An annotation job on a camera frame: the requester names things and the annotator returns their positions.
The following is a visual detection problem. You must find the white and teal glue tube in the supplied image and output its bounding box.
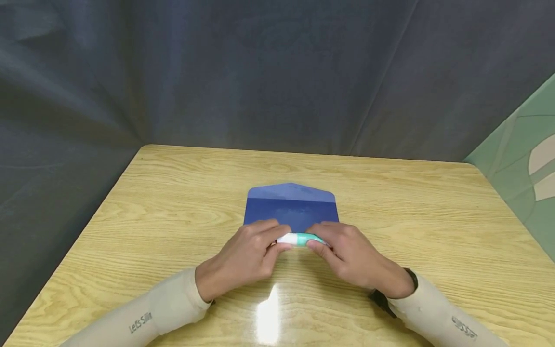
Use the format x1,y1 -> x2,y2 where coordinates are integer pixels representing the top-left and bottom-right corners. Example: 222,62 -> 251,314
276,232 -> 330,248

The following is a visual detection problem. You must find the person's right hand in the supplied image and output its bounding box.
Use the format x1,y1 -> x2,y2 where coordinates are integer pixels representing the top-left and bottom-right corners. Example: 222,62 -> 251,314
305,221 -> 416,299

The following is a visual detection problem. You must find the person's right forearm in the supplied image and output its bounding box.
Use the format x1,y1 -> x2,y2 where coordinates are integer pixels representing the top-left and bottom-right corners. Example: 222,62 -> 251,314
387,273 -> 510,347

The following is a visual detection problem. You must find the person's left forearm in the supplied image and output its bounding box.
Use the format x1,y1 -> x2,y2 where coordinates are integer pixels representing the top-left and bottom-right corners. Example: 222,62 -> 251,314
60,267 -> 212,347

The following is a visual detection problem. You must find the black wrist band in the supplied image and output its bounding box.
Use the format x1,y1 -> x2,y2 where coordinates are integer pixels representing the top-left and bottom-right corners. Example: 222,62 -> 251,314
369,268 -> 419,319

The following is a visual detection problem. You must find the blue envelope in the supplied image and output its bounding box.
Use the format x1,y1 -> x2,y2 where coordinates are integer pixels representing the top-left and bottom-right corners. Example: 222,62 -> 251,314
243,183 -> 340,234

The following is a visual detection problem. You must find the person's left hand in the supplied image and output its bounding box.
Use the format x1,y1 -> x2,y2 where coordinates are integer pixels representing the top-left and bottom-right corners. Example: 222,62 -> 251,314
195,218 -> 294,303

